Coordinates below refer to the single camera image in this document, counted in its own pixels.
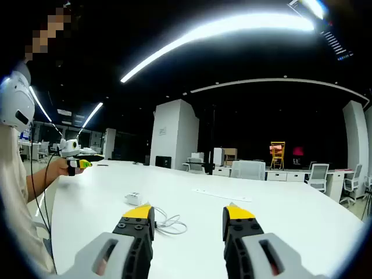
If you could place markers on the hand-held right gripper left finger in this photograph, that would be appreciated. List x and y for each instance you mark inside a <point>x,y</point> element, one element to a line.
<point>130,232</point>

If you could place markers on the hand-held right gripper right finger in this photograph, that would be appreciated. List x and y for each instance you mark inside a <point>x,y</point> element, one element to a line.
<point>241,232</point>

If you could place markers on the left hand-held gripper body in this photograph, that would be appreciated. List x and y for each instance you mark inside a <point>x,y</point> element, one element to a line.
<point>69,146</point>

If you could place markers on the white charger adapter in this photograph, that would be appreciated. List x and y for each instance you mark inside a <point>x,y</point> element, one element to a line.
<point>134,199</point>

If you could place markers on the white desk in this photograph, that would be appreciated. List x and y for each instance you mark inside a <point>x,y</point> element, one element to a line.
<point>261,189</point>

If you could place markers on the person's left hand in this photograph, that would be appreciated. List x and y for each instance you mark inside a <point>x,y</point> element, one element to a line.
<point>62,168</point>

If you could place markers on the white office chair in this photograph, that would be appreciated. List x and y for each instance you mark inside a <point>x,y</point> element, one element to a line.
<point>353,181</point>
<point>319,171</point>
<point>194,162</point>
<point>43,148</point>

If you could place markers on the ceiling light strip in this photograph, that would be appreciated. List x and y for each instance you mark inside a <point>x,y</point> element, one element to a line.
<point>203,29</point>
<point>314,7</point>
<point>40,104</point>
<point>93,114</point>

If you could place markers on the white flat strip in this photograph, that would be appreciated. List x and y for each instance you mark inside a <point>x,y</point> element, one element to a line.
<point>222,195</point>

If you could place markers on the white mesh chair back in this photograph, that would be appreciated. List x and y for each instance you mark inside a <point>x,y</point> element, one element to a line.
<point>248,170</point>

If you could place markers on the black pole stand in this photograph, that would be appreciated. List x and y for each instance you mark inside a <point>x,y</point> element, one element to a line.
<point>210,168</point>

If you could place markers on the black monitor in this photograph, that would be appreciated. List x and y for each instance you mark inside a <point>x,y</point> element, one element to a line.
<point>163,161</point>

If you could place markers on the white drawer cabinet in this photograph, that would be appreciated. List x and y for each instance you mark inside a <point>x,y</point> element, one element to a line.
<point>286,176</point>

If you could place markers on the white worn device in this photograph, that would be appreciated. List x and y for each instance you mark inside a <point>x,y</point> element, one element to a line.
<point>14,98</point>

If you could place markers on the brown cardboard box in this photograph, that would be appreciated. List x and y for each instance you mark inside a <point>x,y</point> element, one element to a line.
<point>231,154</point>

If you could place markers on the person in beige shirt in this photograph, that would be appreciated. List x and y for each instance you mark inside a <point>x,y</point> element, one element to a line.
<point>14,203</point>

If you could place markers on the white appliance cabinet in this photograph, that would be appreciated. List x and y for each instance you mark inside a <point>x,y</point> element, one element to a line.
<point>218,156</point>

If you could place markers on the orange glowing screen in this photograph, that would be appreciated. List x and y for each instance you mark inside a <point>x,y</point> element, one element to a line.
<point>272,149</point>

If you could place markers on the yellow cart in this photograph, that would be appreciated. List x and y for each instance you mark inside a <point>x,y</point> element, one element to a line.
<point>277,143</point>

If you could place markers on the red glowing screen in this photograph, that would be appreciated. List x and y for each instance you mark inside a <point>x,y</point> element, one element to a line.
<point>298,151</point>

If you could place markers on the ceiling vent grille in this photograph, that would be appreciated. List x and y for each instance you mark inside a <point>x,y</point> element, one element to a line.
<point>335,45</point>

